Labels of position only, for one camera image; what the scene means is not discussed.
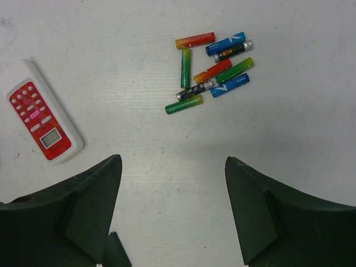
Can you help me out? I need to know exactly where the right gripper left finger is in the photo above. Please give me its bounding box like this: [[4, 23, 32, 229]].
[[1, 155, 131, 266]]

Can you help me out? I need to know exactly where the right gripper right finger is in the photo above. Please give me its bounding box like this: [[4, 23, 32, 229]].
[[225, 157, 355, 266]]

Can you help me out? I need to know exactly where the green battery bottom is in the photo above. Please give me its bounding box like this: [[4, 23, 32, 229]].
[[165, 96, 203, 115]]

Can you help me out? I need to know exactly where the green battery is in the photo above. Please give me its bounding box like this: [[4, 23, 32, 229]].
[[165, 96, 203, 115], [215, 57, 255, 85]]

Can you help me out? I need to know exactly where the red white remote control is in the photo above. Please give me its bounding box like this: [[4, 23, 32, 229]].
[[1, 60, 83, 165]]

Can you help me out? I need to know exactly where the blue battery bottom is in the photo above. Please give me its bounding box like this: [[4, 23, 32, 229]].
[[210, 73, 250, 98]]

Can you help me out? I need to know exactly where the blue battery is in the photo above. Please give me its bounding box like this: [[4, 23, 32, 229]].
[[205, 32, 246, 56], [210, 73, 250, 98]]

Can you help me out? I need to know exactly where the black silver battery bottom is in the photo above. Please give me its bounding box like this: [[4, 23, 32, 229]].
[[176, 81, 214, 101]]

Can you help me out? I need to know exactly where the black silver battery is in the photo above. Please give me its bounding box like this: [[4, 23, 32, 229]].
[[176, 81, 214, 101], [212, 39, 253, 63]]

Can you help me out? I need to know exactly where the green battery right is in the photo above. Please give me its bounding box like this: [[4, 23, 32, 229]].
[[215, 57, 255, 85]]

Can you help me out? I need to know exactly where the orange battery middle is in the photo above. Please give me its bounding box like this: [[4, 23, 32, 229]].
[[194, 59, 232, 85]]

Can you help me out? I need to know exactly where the orange battery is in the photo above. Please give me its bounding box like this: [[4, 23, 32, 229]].
[[194, 59, 232, 85], [175, 32, 215, 49]]

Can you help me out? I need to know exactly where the green battery vertical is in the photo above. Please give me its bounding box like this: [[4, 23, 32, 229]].
[[180, 48, 191, 88]]

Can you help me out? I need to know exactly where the black silver battery top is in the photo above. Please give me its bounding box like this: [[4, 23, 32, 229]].
[[212, 39, 253, 63]]

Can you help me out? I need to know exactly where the blue battery top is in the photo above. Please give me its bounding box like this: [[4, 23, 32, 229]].
[[205, 32, 246, 56]]

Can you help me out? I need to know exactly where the orange battery top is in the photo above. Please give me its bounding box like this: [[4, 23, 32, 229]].
[[175, 32, 215, 49]]

